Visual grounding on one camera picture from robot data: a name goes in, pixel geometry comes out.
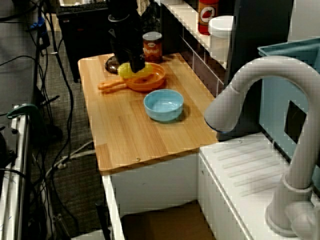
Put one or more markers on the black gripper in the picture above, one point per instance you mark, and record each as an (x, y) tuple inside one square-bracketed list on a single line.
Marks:
[(125, 35)]

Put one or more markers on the yellow toy corn cob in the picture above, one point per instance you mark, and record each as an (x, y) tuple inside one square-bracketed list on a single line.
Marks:
[(123, 71)]

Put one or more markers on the brown lid with yellow knob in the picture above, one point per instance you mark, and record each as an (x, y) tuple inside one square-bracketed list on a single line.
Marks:
[(111, 67)]

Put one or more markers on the orange toy frying pan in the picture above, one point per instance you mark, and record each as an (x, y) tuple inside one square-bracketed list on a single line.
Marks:
[(150, 84)]

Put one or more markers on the light blue bowl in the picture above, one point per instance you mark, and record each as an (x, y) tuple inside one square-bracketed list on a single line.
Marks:
[(163, 110)]

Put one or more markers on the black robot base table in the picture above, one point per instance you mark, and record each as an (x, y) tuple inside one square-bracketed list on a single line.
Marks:
[(87, 32)]

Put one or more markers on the toy beans can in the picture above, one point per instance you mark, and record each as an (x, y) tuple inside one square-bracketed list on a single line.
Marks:
[(152, 48)]

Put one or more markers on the red sauce bottle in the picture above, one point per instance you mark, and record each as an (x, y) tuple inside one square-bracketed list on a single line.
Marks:
[(207, 17)]

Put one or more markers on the white plastic container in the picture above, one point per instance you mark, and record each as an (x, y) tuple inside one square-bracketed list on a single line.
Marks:
[(220, 37)]

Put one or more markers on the grey toy faucet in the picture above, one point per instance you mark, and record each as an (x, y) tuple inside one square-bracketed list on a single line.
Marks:
[(250, 72)]

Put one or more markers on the dark kitchen upright panel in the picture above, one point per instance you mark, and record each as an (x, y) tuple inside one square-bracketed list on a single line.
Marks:
[(250, 37)]

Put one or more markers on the white toy sink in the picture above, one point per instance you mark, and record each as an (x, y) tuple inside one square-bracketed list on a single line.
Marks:
[(175, 180)]

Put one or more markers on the teal plastic bin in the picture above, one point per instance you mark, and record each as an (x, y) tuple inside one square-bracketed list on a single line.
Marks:
[(275, 100)]

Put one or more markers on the aluminium frame rail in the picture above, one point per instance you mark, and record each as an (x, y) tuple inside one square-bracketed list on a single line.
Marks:
[(17, 175)]

